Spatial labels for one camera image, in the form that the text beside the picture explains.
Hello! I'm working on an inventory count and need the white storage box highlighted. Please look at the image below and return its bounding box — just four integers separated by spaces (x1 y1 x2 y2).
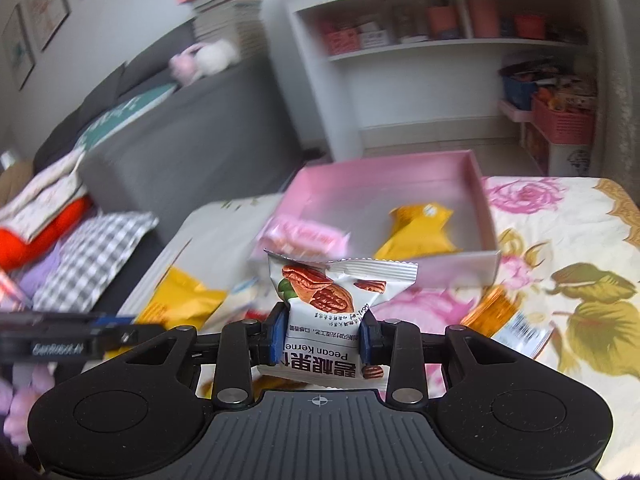
520 122 593 177

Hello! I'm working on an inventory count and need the pink plastic tray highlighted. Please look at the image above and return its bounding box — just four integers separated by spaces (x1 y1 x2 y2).
496 98 533 123

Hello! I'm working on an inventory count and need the clear jar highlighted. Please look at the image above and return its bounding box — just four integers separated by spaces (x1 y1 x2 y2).
392 7 426 43

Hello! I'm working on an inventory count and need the grey sofa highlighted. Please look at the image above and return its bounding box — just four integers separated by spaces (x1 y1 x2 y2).
0 20 301 321

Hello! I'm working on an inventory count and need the stack of books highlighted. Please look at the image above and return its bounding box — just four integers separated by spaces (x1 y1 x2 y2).
175 0 266 58

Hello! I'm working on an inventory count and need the white patterned cloth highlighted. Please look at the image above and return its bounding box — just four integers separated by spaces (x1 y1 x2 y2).
0 150 88 238

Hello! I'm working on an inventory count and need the pink snack packet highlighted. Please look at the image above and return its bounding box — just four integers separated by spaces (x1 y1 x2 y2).
257 215 351 262

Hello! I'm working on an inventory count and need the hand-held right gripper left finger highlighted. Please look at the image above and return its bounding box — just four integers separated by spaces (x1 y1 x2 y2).
107 305 292 409

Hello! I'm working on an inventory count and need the pink storage bin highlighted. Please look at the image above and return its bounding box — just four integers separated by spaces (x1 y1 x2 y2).
467 0 501 38

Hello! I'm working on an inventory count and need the teal cushion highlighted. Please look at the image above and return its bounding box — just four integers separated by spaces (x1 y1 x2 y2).
75 84 178 148

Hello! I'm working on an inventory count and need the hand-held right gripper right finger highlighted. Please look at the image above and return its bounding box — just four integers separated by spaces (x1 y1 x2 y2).
359 310 535 408

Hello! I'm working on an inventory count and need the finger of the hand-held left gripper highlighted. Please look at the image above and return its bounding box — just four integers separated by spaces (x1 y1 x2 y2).
91 314 168 359

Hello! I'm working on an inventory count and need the red cloth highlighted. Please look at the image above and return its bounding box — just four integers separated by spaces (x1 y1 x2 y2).
0 195 93 271

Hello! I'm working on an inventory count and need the purple cloth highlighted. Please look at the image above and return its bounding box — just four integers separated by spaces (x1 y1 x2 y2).
10 247 66 306

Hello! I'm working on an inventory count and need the small red basket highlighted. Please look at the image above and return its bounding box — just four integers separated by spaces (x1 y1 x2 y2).
515 12 546 40

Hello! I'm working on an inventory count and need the framed wall picture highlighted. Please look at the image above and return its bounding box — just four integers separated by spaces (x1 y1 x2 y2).
0 5 36 92
25 0 71 52

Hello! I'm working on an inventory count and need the small pink plastic basket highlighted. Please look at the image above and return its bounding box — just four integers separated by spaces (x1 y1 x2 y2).
322 30 361 56

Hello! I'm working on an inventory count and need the white pecan snack packet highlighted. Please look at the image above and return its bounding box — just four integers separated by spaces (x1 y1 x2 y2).
256 249 419 389

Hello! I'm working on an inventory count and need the small white box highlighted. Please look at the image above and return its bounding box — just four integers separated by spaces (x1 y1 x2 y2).
360 30 391 50

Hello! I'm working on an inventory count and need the blue storage bin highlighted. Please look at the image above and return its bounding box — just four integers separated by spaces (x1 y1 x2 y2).
502 72 538 111

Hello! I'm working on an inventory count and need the large pink plastic basket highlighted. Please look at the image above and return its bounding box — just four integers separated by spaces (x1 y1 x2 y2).
530 92 596 146

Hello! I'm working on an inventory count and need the yellow snack packet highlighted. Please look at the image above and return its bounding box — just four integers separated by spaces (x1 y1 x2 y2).
375 202 463 260
135 266 228 336

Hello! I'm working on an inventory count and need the orange snack packet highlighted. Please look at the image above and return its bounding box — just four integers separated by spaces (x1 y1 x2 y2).
460 285 553 361

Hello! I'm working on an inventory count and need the grey checked cloth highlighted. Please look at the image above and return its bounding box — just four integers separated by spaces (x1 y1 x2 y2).
32 211 160 313

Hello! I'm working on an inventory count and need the beige curtain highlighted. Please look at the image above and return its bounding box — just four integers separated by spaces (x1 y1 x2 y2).
585 0 640 181

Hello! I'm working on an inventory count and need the pink cardboard box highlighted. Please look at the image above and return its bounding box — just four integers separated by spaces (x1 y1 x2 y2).
272 150 501 286

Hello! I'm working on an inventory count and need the white bookshelf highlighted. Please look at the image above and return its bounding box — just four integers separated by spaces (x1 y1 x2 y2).
257 0 601 163

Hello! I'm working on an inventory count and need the floral blanket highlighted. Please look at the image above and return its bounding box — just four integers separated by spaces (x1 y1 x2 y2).
120 175 640 480

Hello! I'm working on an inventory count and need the pink fuzzy cloth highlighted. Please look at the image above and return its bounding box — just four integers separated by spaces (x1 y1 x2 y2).
0 364 56 456

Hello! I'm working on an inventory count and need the pink and white plush toy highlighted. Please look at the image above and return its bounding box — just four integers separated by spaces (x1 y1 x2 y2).
169 40 238 83

